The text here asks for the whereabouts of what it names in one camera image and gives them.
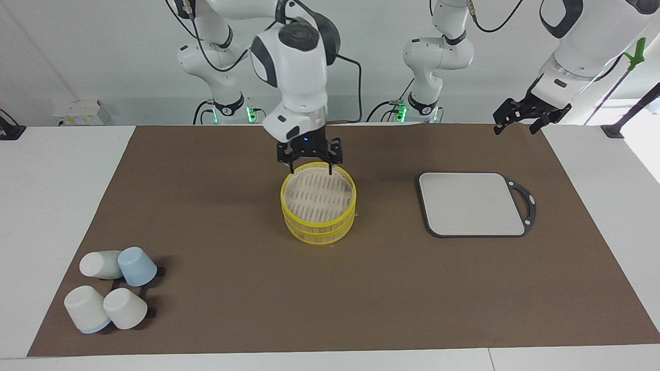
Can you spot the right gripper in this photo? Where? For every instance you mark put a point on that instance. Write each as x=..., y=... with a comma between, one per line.
x=309, y=143

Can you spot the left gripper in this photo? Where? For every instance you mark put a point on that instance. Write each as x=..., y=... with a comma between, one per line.
x=551, y=111

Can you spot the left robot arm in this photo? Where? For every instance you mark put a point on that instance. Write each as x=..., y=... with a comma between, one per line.
x=582, y=46

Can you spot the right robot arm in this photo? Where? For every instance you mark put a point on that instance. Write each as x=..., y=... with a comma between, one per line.
x=296, y=72

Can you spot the yellow bamboo steamer basket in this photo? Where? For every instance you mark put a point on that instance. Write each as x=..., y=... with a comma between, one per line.
x=318, y=206

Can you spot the black stand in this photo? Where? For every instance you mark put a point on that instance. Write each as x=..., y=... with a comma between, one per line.
x=616, y=130
x=10, y=129

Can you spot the grey cutting board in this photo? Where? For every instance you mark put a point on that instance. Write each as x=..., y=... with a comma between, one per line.
x=469, y=203

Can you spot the green clamp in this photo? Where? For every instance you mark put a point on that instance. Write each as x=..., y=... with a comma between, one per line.
x=637, y=54

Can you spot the black cup rack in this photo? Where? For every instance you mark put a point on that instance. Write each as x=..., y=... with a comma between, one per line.
x=159, y=271

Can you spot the light blue cup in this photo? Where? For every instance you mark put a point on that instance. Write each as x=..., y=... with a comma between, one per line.
x=137, y=266

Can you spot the white box with yellow labels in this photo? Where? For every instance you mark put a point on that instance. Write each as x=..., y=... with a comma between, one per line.
x=80, y=112

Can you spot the white cup with blue rim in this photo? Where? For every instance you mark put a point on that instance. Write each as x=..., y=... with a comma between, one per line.
x=85, y=309

